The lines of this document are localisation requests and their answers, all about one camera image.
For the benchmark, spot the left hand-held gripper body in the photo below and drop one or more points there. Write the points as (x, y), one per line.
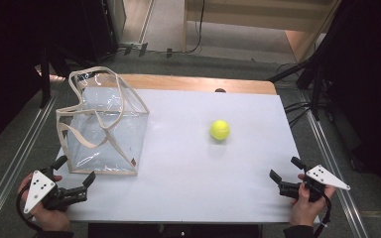
(39, 188)

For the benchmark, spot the black metal stand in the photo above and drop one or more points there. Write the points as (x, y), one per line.
(44, 82)

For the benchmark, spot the white table mat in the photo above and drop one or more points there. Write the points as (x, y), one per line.
(191, 172)

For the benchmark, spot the black tripod stand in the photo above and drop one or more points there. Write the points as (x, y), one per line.
(311, 79)

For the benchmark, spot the person's left hand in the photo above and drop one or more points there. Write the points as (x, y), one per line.
(51, 218)

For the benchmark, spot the light wooden furniture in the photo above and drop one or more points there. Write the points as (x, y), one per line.
(244, 16)

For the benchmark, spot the clear tote bag beige trim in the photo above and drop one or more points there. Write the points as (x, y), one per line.
(105, 132)

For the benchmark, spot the black curtain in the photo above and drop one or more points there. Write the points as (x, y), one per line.
(370, 82)
(20, 49)

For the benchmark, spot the person's right hand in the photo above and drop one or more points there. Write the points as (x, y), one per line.
(306, 208)

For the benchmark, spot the metal floor rail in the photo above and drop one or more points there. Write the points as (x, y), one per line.
(13, 165)
(340, 195)

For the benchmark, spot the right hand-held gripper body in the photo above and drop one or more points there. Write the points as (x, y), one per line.
(320, 177)

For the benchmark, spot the yellow tennis ball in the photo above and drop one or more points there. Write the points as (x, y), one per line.
(219, 129)

